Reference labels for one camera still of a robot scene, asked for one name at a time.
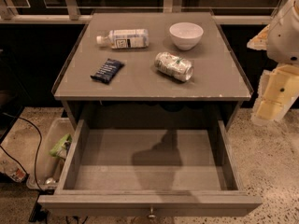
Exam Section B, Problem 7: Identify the grey top drawer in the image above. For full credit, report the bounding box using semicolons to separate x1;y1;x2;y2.
37;119;263;220

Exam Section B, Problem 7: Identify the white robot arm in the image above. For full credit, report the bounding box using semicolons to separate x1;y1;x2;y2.
247;0;299;125

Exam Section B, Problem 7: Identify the grey wooden drawer cabinet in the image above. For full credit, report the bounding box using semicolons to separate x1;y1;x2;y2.
52;12;252;123

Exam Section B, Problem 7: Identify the white ceramic bowl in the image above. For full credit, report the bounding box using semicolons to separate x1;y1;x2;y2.
169;22;204;50

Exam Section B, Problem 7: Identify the crushed silver soda can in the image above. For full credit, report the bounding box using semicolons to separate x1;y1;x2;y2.
154;52;193;82

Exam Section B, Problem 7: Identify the clear plastic water bottle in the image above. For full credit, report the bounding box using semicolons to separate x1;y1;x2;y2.
96;29;150;49

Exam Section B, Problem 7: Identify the dark blue snack packet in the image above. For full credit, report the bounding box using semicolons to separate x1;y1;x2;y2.
91;59;125;84

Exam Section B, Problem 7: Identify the clear plastic storage bin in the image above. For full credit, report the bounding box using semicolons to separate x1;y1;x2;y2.
26;118;74;190

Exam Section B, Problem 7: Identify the green snack bag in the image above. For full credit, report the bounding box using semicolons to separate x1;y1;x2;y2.
49;133;72;159

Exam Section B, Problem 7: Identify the small red white packet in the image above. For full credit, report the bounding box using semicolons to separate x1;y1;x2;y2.
0;160;26;183

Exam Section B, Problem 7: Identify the metal railing frame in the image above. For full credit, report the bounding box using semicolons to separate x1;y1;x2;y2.
0;0;288;25

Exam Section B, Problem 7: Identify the black cable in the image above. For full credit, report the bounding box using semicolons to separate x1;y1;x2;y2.
0;111;48;192

